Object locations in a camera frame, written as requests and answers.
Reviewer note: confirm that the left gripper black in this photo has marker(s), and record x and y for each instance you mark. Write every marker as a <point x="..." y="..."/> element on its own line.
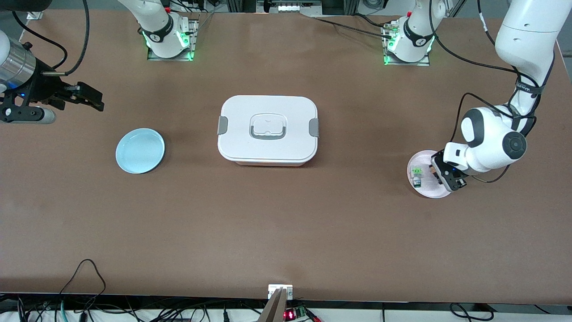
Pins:
<point x="439" y="167"/>

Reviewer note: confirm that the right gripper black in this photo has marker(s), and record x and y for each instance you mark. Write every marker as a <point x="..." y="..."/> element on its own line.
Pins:
<point x="46" y="87"/>

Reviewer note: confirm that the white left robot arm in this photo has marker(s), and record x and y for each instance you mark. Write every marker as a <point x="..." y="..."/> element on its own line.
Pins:
<point x="523" y="40"/>

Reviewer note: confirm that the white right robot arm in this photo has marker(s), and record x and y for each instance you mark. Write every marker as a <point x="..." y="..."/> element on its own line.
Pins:
<point x="156" y="31"/>

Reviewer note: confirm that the pink round plate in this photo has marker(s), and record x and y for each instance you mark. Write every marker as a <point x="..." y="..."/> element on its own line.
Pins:
<point x="424" y="190"/>

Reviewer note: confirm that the light blue round plate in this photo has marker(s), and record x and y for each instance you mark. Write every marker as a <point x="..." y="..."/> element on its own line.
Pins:
<point x="140" y="151"/>

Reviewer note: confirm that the white lunch box grey latches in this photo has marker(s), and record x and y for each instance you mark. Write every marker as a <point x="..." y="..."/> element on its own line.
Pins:
<point x="268" y="147"/>

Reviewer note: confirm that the red LED display module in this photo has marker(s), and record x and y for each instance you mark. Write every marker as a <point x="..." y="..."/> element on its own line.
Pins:
<point x="295" y="314"/>

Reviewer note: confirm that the white power strip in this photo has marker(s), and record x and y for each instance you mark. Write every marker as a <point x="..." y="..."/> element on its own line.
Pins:
<point x="292" y="7"/>

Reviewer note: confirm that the silver corner bracket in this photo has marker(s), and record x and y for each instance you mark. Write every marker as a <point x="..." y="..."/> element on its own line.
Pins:
<point x="35" y="15"/>

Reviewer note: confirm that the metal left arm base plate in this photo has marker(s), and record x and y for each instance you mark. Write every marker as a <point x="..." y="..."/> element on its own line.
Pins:
<point x="424" y="62"/>

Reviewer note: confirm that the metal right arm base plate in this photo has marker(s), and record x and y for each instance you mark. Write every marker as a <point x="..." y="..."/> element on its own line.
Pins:
<point x="194" y="40"/>

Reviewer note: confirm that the silver table edge bracket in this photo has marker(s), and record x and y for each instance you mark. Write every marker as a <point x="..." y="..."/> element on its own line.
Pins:
<point x="273" y="290"/>

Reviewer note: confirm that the grey camera mount bar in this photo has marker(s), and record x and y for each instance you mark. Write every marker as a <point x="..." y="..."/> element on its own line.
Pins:
<point x="273" y="311"/>

